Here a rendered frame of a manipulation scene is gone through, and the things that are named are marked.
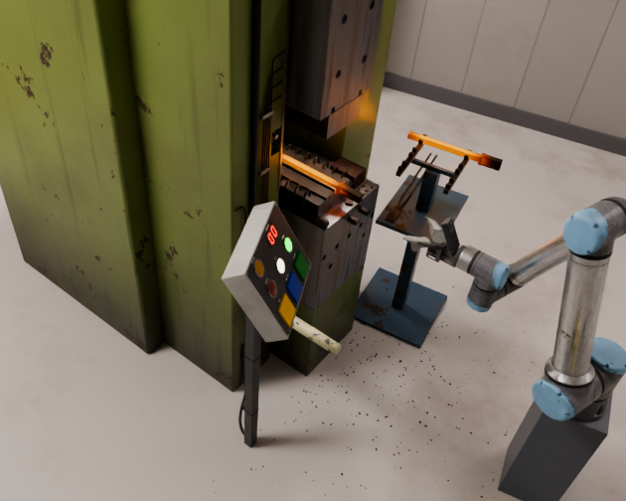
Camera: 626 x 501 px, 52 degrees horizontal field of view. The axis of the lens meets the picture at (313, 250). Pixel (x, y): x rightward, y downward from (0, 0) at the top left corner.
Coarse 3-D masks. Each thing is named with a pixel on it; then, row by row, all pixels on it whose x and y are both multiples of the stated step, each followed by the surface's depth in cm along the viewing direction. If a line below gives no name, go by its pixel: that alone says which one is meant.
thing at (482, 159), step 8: (408, 136) 286; (416, 136) 284; (424, 136) 285; (432, 144) 283; (440, 144) 281; (448, 144) 282; (456, 152) 280; (464, 152) 278; (472, 152) 279; (480, 160) 276; (488, 160) 276; (496, 160) 274; (496, 168) 276
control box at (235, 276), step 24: (264, 216) 199; (240, 240) 195; (264, 240) 194; (240, 264) 184; (264, 264) 191; (288, 264) 204; (240, 288) 184; (264, 288) 188; (264, 312) 189; (264, 336) 196; (288, 336) 196
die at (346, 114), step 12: (360, 96) 224; (288, 108) 222; (348, 108) 221; (360, 108) 229; (288, 120) 225; (300, 120) 222; (312, 120) 218; (324, 120) 215; (336, 120) 218; (348, 120) 226; (312, 132) 221; (324, 132) 218; (336, 132) 223
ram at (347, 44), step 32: (320, 0) 185; (352, 0) 191; (320, 32) 191; (352, 32) 200; (288, 64) 205; (320, 64) 197; (352, 64) 209; (288, 96) 212; (320, 96) 204; (352, 96) 220
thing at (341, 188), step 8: (288, 160) 254; (296, 160) 254; (304, 168) 251; (312, 168) 251; (320, 176) 248; (328, 184) 246; (336, 184) 245; (344, 184) 245; (336, 192) 244; (344, 192) 244; (352, 192) 241; (360, 192) 242; (352, 200) 243; (360, 200) 241
